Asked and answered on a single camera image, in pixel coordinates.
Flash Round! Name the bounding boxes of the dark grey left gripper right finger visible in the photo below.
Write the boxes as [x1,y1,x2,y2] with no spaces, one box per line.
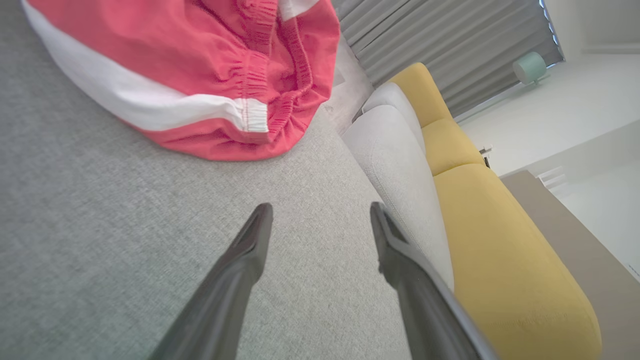
[370,201,501,360]

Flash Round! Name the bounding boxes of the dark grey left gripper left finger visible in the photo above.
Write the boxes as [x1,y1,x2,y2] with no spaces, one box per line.
[149,202,274,360]

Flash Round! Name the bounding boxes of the red shorts with white stripe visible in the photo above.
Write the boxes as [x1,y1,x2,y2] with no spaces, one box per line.
[21,0,342,162]

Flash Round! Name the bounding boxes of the yellow sofa back cushion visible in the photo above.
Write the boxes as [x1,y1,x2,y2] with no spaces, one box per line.
[421,118,487,177]
[433,163,603,360]
[389,62,454,129]

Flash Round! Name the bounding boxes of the large grey sofa seat cushion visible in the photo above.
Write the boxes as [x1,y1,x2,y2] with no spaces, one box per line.
[0,0,416,360]

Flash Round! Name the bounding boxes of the grey sofa back pillow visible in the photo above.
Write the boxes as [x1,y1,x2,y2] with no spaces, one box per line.
[361,81,427,153]
[341,104,456,292]

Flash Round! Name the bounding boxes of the small grey sofa seat cushion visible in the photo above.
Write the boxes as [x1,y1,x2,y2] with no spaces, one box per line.
[322,35,376,136]

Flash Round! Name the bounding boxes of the mint green round lamp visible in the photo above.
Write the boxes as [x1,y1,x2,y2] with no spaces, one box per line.
[512,51,549,87]

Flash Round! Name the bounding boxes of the grey pleated curtain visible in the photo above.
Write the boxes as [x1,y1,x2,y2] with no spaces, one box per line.
[330,0,566,118]

